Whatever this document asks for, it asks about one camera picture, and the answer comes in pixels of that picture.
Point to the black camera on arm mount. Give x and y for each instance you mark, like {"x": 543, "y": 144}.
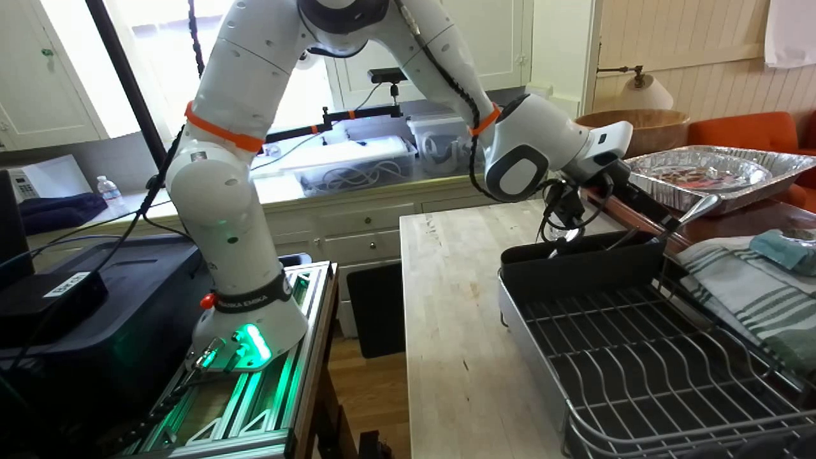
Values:
{"x": 390, "y": 77}

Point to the teal sponge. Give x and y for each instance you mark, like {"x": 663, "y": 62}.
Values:
{"x": 791, "y": 254}

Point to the black computer box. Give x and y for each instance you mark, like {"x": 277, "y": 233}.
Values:
{"x": 88, "y": 353}

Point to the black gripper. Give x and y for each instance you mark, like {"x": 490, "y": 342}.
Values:
{"x": 609, "y": 189}

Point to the small water bottle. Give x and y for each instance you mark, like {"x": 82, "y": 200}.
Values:
{"x": 107, "y": 189}

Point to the clear plastic storage bin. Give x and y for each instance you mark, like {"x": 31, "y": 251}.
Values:
{"x": 439, "y": 144}

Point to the green striped dish towel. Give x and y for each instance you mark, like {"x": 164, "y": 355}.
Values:
{"x": 770, "y": 307}

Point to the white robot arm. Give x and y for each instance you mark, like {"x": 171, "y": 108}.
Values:
{"x": 254, "y": 317}

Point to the aluminium foil tray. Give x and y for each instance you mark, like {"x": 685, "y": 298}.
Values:
{"x": 737, "y": 178}

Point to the brown wooden side table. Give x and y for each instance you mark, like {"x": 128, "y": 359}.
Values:
{"x": 744, "y": 224}

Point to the wooden bowl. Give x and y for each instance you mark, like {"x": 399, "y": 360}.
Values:
{"x": 654, "y": 128}

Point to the black wire drying rack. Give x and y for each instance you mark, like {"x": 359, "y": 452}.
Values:
{"x": 628, "y": 377}

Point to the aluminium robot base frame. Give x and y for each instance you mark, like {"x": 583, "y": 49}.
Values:
{"x": 213, "y": 414}

